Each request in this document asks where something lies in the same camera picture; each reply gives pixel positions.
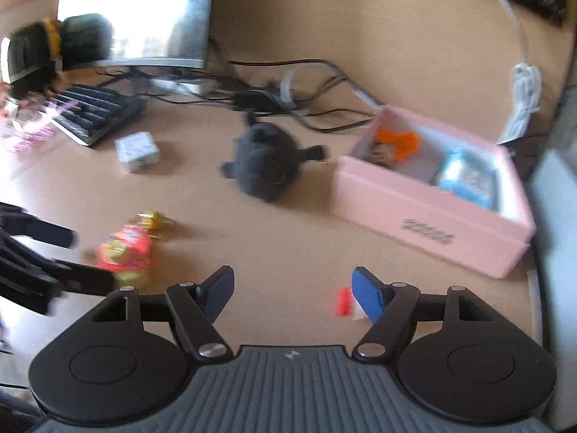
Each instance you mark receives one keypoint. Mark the wooden desktop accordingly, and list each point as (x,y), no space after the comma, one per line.
(270,243)

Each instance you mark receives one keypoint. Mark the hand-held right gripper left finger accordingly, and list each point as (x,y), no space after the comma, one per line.
(221,291)

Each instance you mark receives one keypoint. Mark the pink box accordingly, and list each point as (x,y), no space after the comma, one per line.
(405,216)

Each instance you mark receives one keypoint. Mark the black plush toy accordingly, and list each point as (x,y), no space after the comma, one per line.
(266,162)

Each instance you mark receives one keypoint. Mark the small red white figure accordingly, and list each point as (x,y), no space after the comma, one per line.
(348,303)

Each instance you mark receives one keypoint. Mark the black mechanical keyboard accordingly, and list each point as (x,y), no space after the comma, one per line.
(99,108)

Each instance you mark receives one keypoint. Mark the blue white packet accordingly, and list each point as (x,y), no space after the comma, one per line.
(466,178)

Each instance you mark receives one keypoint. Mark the black power adapter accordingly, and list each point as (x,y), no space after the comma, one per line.
(257,100)

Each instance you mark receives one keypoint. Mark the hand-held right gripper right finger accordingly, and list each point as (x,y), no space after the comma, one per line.
(367,295)

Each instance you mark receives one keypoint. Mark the black computer monitor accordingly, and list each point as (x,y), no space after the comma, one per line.
(148,9)

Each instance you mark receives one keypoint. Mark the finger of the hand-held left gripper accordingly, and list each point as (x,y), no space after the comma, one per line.
(54,234)
(85,280)

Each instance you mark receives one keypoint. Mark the orange pumpkin toy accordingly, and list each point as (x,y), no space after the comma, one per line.
(401,142)

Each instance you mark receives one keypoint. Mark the small gold object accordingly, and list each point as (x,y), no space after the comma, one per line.
(153,221)

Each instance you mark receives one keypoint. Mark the white power strip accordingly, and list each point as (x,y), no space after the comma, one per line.
(178,85)

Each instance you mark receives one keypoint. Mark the small white box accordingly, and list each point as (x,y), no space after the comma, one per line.
(137,151)

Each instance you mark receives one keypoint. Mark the dark green object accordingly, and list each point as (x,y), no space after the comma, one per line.
(85,40)

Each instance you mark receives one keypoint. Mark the red yellow figure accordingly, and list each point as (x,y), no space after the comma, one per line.
(126,252)

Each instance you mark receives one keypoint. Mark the dark object with yellow trim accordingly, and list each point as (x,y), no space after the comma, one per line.
(31,54)

